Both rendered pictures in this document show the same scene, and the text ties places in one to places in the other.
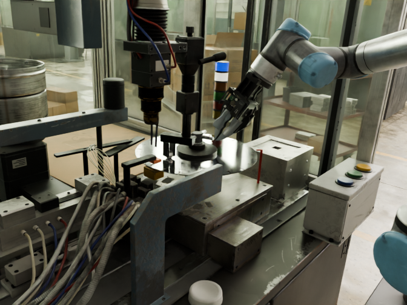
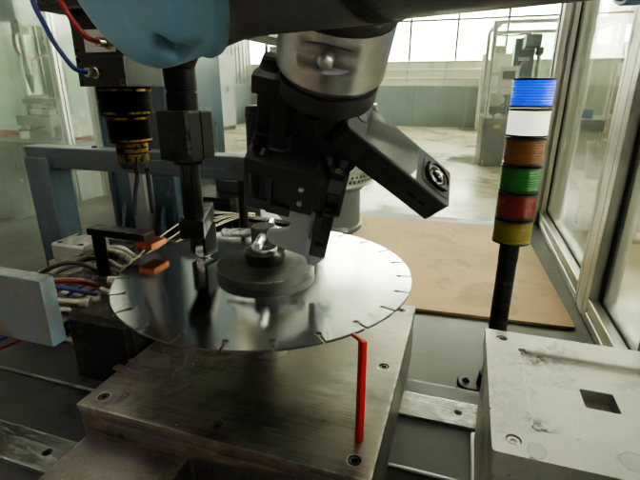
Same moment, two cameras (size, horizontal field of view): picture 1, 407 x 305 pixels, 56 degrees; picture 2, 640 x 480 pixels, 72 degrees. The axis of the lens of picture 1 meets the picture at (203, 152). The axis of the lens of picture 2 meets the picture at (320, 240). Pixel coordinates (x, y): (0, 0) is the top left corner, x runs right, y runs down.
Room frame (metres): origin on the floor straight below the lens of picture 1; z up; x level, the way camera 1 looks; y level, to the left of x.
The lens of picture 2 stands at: (0.86, -0.44, 1.15)
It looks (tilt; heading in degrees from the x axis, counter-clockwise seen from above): 19 degrees down; 68
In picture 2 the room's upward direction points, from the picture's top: straight up
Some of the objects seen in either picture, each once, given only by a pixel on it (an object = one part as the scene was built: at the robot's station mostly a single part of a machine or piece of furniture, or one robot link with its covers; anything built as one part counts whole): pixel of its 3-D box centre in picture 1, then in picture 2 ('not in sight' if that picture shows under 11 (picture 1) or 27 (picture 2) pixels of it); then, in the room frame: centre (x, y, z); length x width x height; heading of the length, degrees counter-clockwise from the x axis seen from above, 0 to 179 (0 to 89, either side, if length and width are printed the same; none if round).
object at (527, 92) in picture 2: (221, 66); (532, 92); (1.27, -0.05, 1.14); 0.05 x 0.04 x 0.03; 50
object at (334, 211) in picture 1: (344, 198); not in sight; (0.99, -0.41, 0.82); 0.28 x 0.11 x 0.15; 140
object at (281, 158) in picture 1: (274, 167); (583, 467); (1.19, -0.24, 0.82); 0.18 x 0.18 x 0.15; 50
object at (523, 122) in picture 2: (221, 75); (528, 122); (1.27, -0.05, 1.11); 0.05 x 0.04 x 0.03; 50
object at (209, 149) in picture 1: (197, 147); (265, 259); (0.97, 0.02, 0.96); 0.11 x 0.11 x 0.03
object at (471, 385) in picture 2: not in sight; (489, 380); (1.27, -0.05, 0.76); 0.09 x 0.03 x 0.03; 140
